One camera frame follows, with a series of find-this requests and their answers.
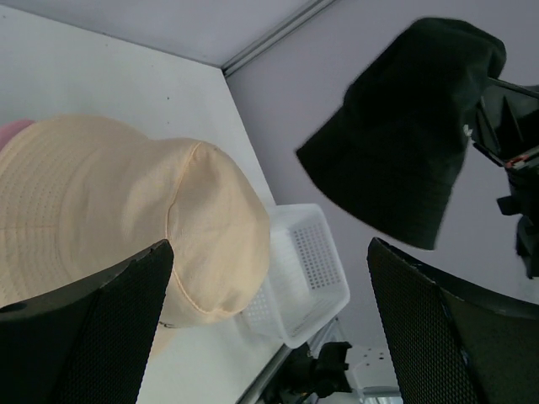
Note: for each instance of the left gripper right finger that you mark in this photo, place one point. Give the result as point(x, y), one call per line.
point(452, 341)

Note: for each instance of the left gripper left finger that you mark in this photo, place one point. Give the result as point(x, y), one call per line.
point(89, 341)

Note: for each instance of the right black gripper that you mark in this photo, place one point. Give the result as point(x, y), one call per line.
point(507, 134)

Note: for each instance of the black and beige hat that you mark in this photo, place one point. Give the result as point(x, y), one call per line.
point(391, 154)

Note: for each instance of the beige bucket hat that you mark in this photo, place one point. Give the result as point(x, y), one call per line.
point(81, 193)

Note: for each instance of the pink bucket hat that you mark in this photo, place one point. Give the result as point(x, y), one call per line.
point(10, 130)

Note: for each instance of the white plastic basket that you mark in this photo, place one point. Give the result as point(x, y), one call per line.
point(306, 286)

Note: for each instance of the aluminium mounting rail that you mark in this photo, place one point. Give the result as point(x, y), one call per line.
point(330, 332)

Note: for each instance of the right aluminium frame post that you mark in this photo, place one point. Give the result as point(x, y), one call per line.
point(274, 36)

